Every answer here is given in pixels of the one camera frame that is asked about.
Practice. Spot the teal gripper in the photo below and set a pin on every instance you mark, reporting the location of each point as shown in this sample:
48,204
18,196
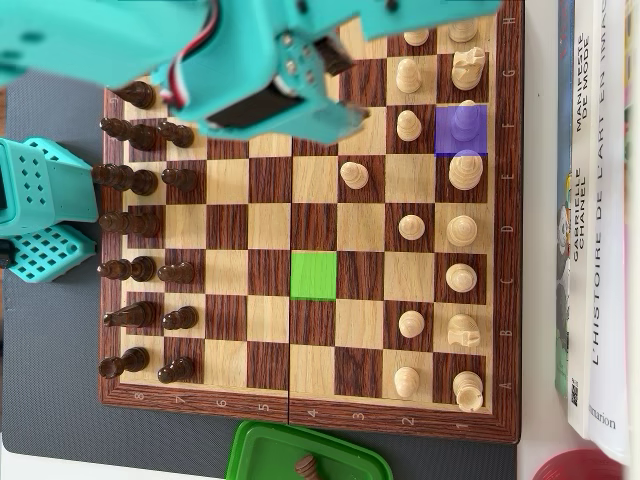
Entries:
320,117

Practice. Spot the light wood chess bishop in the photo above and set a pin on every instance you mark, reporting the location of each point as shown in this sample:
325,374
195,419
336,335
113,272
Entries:
465,125
461,278

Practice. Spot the dark brown chess pawn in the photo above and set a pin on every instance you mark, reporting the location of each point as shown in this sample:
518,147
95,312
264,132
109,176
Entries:
177,370
177,273
181,180
179,135
305,466
181,318

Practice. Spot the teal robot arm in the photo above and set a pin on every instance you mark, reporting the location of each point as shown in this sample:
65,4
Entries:
75,40

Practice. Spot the teal perforated robot base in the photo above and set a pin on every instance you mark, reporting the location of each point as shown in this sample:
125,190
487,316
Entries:
37,262

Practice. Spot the light wood chess pawn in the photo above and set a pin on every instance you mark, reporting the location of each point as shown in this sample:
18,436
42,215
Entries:
409,125
416,38
411,227
409,76
406,382
354,176
411,323

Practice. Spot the light wood chess knight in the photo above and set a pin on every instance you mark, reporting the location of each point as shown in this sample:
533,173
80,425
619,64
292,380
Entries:
462,330
467,70

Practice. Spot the light wood chess rook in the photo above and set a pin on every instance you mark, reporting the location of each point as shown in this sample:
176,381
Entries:
467,390
462,32

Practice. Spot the light wood chess king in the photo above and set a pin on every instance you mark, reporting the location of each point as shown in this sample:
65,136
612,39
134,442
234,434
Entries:
465,172

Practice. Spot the dark brown chess knight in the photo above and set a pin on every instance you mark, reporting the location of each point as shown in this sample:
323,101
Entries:
137,314
140,95

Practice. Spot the dark brown chess bishop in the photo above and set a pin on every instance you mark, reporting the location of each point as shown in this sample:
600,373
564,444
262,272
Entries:
140,136
137,269

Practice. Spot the dark brown chess king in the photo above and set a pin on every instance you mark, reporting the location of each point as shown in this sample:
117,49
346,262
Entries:
140,182

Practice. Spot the light wood chess queen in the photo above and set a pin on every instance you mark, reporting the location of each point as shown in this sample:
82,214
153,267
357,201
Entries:
461,231

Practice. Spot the dark brown chess queen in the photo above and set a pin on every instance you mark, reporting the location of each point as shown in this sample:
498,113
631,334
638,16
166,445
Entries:
135,225

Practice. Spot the dark brown chess rook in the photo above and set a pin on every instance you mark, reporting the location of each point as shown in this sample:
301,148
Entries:
130,361

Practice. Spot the wooden folding chessboard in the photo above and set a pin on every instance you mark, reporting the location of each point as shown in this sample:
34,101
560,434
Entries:
270,225

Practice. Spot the illustrated cartoon book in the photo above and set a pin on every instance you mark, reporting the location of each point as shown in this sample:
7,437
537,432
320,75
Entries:
564,250

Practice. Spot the white art history book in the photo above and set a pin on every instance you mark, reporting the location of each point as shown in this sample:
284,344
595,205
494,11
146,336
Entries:
612,250

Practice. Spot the Gabrielle Chanel book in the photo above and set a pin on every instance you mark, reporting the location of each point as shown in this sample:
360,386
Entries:
580,325

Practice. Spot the green plastic lid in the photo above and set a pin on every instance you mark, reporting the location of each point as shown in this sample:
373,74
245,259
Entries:
260,450

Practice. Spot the red round ribbed lid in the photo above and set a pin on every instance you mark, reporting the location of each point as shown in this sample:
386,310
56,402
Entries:
575,470

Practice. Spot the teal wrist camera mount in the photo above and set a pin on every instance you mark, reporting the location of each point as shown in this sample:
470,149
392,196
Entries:
430,15

